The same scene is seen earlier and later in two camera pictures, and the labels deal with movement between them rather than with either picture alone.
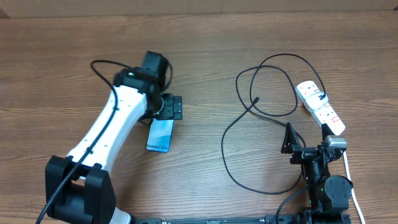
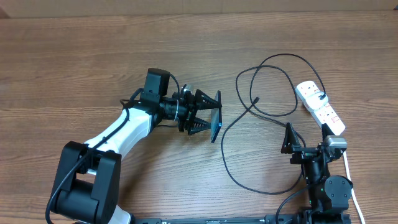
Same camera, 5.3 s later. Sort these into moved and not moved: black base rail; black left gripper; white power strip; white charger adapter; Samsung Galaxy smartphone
Moved: Samsung Galaxy smartphone; black left gripper
Not moved: white power strip; black base rail; white charger adapter
